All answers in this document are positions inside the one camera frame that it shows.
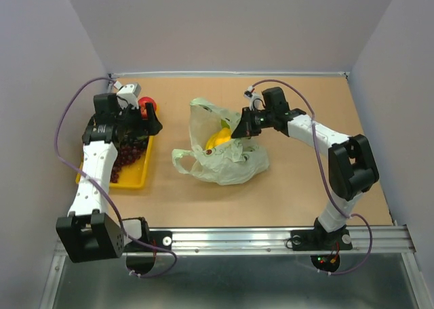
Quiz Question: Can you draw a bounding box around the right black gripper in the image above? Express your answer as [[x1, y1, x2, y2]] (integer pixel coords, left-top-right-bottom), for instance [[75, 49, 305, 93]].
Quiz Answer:
[[231, 106, 275, 138]]

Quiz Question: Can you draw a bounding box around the green fake pear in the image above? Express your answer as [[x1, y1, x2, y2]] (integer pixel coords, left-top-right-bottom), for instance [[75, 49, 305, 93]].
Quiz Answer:
[[220, 119, 231, 129]]

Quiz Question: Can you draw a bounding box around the yellow fake bell pepper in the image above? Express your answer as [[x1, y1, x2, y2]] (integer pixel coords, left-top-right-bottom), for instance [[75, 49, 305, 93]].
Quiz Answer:
[[205, 127, 231, 150]]

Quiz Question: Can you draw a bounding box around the green avocado print plastic bag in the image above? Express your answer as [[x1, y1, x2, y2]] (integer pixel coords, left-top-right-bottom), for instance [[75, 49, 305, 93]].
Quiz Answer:
[[172, 98, 269, 186]]

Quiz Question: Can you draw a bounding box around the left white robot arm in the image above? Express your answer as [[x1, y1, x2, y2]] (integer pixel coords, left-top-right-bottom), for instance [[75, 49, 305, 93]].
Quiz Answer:
[[56, 91, 162, 263]]

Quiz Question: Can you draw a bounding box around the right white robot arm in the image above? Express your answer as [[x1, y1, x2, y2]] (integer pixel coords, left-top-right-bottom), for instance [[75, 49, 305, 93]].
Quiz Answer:
[[231, 87, 379, 248]]

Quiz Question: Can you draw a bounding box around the red fake apple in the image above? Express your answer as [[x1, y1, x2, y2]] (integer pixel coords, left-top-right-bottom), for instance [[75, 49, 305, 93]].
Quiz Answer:
[[137, 96, 159, 120]]

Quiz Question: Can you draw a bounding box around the dark fake grape bunch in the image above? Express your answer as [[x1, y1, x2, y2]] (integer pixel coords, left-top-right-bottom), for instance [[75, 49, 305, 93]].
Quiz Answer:
[[119, 129, 149, 148]]

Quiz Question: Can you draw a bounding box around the red fake grape bunch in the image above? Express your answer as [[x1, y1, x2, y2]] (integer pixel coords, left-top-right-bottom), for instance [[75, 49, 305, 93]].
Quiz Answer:
[[110, 146, 147, 184]]

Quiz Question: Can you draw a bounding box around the yellow plastic tray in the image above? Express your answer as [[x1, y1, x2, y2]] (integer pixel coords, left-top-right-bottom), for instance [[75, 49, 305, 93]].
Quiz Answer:
[[75, 105, 161, 190]]

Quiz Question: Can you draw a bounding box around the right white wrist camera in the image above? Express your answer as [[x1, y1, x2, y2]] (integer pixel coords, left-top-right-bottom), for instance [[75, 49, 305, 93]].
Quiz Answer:
[[243, 86, 263, 110]]

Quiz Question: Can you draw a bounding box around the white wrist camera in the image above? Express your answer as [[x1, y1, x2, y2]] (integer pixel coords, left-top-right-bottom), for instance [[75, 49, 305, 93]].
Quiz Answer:
[[113, 81, 141, 109], [243, 86, 263, 110]]

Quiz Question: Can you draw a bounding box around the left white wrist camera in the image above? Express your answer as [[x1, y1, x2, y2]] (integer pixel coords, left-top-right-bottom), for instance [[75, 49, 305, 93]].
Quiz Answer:
[[113, 81, 141, 109]]

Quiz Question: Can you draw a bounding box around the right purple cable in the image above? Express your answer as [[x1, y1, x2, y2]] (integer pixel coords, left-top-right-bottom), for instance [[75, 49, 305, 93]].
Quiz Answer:
[[250, 79, 373, 276]]

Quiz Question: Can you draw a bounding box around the aluminium mounting rail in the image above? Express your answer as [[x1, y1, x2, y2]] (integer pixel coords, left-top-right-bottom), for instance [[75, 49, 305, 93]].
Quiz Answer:
[[151, 226, 415, 256]]

